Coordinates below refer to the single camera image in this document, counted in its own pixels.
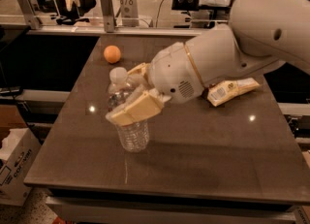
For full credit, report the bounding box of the middle metal bracket post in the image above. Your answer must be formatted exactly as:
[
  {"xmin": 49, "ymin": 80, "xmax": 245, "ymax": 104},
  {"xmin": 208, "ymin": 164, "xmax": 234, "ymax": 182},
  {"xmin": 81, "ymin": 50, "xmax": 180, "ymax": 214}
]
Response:
[{"xmin": 100, "ymin": 0, "xmax": 116, "ymax": 33}]

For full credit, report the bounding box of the metal rail bar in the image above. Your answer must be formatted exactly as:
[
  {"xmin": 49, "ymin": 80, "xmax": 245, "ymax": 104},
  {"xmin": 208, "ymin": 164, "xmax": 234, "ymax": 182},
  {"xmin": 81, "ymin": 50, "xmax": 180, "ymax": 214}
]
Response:
[{"xmin": 29, "ymin": 26, "xmax": 205, "ymax": 37}]

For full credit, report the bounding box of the white numbered sign post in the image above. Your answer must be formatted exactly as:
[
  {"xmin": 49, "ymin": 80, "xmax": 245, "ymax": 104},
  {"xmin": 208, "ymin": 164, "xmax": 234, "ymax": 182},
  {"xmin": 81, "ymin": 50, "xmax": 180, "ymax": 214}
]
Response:
[{"xmin": 120, "ymin": 0, "xmax": 139, "ymax": 27}]

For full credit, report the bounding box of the brown yellow snack bag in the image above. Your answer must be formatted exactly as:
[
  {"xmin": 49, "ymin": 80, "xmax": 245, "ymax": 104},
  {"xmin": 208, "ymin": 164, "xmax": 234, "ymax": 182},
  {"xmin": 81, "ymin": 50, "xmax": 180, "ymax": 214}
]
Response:
[{"xmin": 206, "ymin": 78, "xmax": 261, "ymax": 107}]

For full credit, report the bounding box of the black office chair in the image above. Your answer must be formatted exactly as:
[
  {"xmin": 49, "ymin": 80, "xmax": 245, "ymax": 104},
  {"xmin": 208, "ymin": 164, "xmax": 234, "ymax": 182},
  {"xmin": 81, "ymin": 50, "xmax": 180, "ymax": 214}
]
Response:
[{"xmin": 56, "ymin": 0, "xmax": 96, "ymax": 25}]

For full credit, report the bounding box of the left metal bracket post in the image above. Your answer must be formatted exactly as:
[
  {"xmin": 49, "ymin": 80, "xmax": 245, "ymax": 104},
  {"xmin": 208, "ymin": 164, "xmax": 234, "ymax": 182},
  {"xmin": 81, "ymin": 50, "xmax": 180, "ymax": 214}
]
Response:
[{"xmin": 17, "ymin": 0, "xmax": 42, "ymax": 30}]

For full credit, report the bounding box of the metal bracket post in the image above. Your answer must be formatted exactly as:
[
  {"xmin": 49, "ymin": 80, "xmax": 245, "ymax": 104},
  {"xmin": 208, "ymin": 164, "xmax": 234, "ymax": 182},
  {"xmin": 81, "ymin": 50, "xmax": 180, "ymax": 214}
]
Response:
[
  {"xmin": 100, "ymin": 0, "xmax": 116, "ymax": 33},
  {"xmin": 17, "ymin": 0, "xmax": 42, "ymax": 30}
]

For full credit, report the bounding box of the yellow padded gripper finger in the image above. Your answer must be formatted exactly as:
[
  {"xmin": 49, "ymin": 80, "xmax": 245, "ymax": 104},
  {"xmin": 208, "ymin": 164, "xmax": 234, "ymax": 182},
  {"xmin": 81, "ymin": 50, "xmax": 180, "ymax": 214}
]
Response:
[
  {"xmin": 128, "ymin": 63, "xmax": 149, "ymax": 84},
  {"xmin": 106, "ymin": 84, "xmax": 171, "ymax": 126}
]

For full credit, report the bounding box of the clear plastic water bottle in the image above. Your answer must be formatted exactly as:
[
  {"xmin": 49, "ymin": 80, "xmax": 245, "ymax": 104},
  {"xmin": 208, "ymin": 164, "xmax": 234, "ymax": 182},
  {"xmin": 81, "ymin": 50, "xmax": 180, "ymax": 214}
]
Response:
[{"xmin": 106, "ymin": 67, "xmax": 149, "ymax": 152}]

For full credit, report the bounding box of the black camera on stand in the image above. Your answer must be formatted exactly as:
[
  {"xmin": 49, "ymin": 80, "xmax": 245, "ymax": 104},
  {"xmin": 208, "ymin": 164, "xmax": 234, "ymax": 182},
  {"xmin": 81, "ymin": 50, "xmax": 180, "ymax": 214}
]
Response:
[{"xmin": 171, "ymin": 0, "xmax": 199, "ymax": 11}]

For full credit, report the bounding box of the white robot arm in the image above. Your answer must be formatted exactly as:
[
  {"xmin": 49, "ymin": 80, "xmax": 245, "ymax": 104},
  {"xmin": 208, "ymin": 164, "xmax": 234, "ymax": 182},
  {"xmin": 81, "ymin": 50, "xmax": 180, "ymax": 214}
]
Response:
[{"xmin": 106, "ymin": 0, "xmax": 310, "ymax": 126}]

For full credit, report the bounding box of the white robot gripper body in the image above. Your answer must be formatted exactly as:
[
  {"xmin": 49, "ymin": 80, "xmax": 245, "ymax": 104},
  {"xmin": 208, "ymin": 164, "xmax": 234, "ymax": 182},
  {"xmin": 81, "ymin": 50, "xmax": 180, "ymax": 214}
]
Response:
[{"xmin": 147, "ymin": 42, "xmax": 204, "ymax": 104}]

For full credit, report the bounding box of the white cardboard box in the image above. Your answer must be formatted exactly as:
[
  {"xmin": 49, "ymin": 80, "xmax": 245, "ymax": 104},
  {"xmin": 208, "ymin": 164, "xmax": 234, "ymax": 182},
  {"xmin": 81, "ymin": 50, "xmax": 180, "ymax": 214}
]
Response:
[{"xmin": 0, "ymin": 128, "xmax": 41, "ymax": 206}]

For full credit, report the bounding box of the orange fruit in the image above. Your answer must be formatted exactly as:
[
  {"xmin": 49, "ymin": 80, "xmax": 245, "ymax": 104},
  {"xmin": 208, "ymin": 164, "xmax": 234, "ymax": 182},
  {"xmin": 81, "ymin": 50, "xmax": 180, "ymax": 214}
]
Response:
[{"xmin": 104, "ymin": 46, "xmax": 121, "ymax": 64}]

